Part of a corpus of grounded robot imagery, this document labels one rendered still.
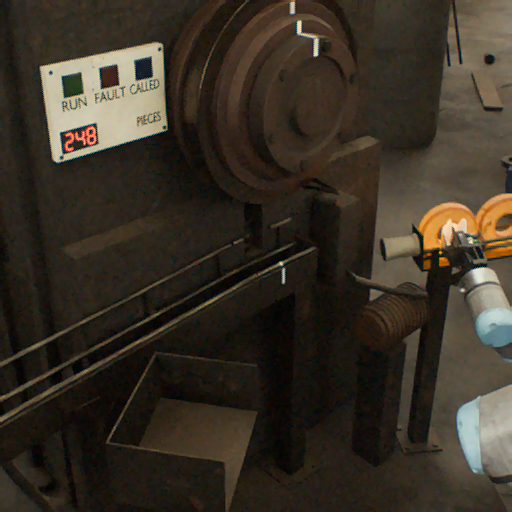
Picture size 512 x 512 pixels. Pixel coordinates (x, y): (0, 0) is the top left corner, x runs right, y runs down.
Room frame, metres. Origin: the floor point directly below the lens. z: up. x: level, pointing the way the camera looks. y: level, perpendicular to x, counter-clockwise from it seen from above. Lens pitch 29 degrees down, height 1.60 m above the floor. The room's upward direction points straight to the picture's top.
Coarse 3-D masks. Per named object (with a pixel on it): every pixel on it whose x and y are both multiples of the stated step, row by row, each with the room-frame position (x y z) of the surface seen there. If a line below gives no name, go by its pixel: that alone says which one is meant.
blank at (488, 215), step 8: (488, 200) 1.78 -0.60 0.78; (496, 200) 1.76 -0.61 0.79; (504, 200) 1.75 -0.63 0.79; (488, 208) 1.75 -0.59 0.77; (496, 208) 1.75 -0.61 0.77; (504, 208) 1.75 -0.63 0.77; (480, 216) 1.75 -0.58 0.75; (488, 216) 1.75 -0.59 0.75; (496, 216) 1.75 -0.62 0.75; (480, 224) 1.75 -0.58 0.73; (488, 224) 1.75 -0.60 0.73; (488, 232) 1.75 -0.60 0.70; (496, 232) 1.76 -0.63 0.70; (504, 232) 1.78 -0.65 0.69; (496, 248) 1.75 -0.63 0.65; (504, 248) 1.76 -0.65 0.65
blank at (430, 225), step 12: (444, 204) 1.76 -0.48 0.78; (456, 204) 1.76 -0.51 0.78; (432, 216) 1.73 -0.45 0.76; (444, 216) 1.73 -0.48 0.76; (456, 216) 1.74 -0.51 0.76; (468, 216) 1.74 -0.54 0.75; (420, 228) 1.74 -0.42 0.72; (432, 228) 1.73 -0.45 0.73; (468, 228) 1.74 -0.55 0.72; (432, 240) 1.73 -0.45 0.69
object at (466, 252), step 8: (456, 232) 1.64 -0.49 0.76; (480, 232) 1.64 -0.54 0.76; (456, 240) 1.61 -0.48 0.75; (464, 240) 1.61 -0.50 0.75; (472, 240) 1.63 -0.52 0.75; (480, 240) 1.64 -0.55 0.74; (456, 248) 1.60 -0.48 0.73; (464, 248) 1.60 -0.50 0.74; (472, 248) 1.59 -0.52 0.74; (480, 248) 1.59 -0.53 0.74; (456, 256) 1.60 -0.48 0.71; (464, 256) 1.60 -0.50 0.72; (472, 256) 1.59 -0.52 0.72; (480, 256) 1.58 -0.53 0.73; (456, 264) 1.61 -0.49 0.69; (464, 264) 1.59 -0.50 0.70; (472, 264) 1.55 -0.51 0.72; (480, 264) 1.56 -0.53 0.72; (464, 272) 1.55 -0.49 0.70
